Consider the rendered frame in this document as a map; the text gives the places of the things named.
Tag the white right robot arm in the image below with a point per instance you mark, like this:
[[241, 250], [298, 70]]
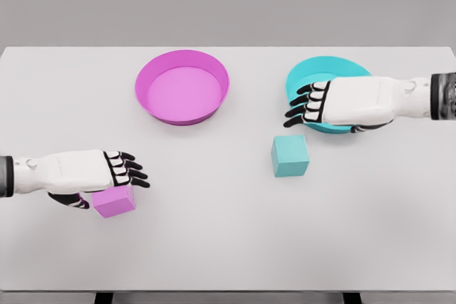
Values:
[[424, 97]]

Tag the cyan round plate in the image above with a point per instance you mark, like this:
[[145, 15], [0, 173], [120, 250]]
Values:
[[313, 69]]

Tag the pink round plate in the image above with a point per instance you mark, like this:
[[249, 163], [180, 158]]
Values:
[[182, 87]]

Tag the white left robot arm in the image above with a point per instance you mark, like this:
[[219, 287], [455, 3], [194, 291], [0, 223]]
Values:
[[23, 176]]

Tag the cyan cube block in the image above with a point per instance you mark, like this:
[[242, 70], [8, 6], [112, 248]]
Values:
[[290, 156]]

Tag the pink cube block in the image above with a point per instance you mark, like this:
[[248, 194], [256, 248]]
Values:
[[114, 202]]

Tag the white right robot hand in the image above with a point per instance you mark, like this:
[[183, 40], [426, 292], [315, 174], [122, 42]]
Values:
[[356, 99]]

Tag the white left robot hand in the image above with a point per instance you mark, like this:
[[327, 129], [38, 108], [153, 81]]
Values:
[[82, 171]]

